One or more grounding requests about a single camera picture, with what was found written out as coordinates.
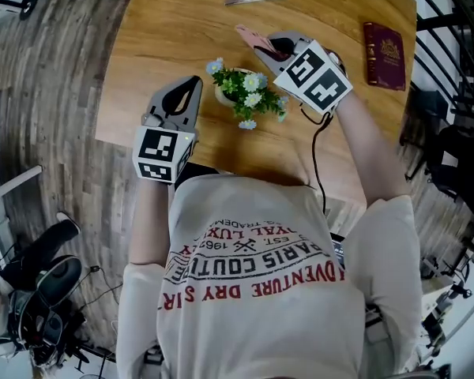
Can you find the pink cloth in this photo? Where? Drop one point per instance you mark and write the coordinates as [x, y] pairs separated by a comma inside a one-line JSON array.
[[253, 38]]

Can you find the person's left forearm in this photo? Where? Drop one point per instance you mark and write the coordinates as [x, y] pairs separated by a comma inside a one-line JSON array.
[[150, 227]]

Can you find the potted plant with pale flowers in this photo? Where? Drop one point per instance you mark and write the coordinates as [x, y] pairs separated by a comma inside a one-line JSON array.
[[245, 93]]

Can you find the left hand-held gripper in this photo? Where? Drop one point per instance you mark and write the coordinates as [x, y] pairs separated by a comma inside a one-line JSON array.
[[156, 148]]

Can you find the person's right forearm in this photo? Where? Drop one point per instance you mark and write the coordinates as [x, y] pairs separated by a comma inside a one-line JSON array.
[[371, 152]]

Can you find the dark red book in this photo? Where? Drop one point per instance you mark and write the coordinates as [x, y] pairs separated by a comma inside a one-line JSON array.
[[385, 57]]

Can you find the black round caster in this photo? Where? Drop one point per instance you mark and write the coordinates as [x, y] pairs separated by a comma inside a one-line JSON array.
[[28, 8]]

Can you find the black office chair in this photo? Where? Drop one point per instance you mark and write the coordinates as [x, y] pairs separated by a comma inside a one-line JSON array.
[[458, 160]]

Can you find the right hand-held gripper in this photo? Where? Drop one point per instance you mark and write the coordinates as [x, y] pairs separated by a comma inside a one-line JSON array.
[[312, 77]]

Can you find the person in white t-shirt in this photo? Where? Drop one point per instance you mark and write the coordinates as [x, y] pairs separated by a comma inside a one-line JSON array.
[[260, 322]]

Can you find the black metal railing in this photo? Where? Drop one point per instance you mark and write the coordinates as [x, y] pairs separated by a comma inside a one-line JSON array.
[[438, 17]]

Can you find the person's black trousers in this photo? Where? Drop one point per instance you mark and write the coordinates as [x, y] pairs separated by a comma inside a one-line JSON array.
[[199, 170]]

